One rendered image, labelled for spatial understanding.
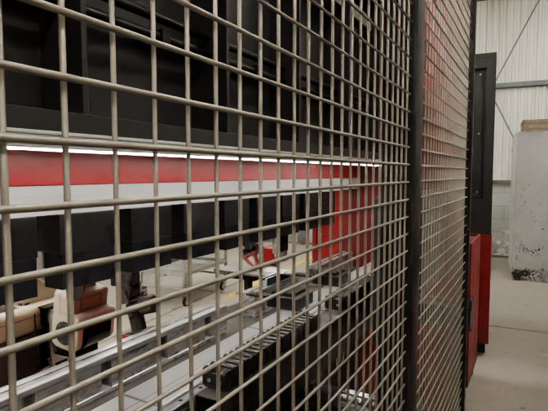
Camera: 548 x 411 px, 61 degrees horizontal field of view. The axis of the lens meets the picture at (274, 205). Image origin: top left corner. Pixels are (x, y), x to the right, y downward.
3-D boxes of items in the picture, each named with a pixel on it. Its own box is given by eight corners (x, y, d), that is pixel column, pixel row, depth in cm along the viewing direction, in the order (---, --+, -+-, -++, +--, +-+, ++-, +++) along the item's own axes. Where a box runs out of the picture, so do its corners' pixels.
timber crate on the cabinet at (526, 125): (519, 136, 677) (520, 122, 676) (545, 135, 664) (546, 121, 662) (524, 131, 597) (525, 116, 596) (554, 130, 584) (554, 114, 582)
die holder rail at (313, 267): (342, 267, 265) (342, 250, 265) (352, 267, 262) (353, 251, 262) (305, 285, 222) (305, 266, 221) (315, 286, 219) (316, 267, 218)
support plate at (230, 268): (236, 263, 215) (236, 262, 215) (286, 270, 202) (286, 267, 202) (213, 271, 200) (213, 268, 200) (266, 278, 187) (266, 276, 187)
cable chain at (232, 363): (301, 323, 127) (301, 309, 127) (320, 326, 125) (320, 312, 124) (201, 386, 90) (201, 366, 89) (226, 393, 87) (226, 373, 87)
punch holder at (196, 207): (194, 250, 151) (194, 200, 150) (215, 253, 147) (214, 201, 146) (162, 258, 138) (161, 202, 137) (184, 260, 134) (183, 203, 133)
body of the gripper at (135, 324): (144, 335, 171) (140, 315, 172) (124, 338, 176) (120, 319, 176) (156, 329, 177) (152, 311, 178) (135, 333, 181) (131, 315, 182)
